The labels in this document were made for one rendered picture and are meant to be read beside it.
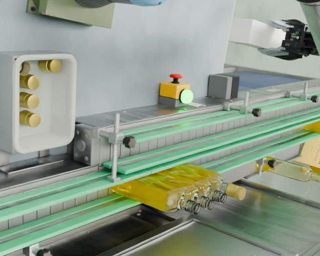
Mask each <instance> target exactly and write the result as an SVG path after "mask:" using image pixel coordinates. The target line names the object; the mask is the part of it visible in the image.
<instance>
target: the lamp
mask: <svg viewBox="0 0 320 256"><path fill-rule="evenodd" d="M179 100H180V102H181V103H186V104H188V103H190V102H191V101H192V100H193V93H192V92H191V91H190V90H187V89H183V90H182V91H181V92H180V94H179Z"/></svg>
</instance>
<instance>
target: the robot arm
mask: <svg viewBox="0 0 320 256"><path fill-rule="evenodd" d="M74 1H75V2H76V3H78V4H79V5H81V6H83V7H87V8H100V7H103V6H106V5H108V4H111V3H121V4H130V5H137V6H141V7H148V6H158V5H161V4H163V3H165V2H166V1H167V0H74ZM296 1H298V2H299V3H300V5H301V8H302V10H303V13H304V16H305V18H306V21H307V24H305V23H303V22H302V21H299V20H296V19H290V20H282V19H274V20H267V21H264V22H263V23H265V24H268V25H271V26H273V27H275V28H277V29H282V31H283V32H285V33H286V34H285V40H282V44H281V46H280V47H278V48H269V49H266V48H261V49H258V51H259V52H260V53H262V54H265V55H268V56H272V57H276V58H280V59H284V60H296V59H299V58H302V56H303V55H304V56H305V57H307V56H309V55H310V54H311V55H316V56H320V0H296Z"/></svg>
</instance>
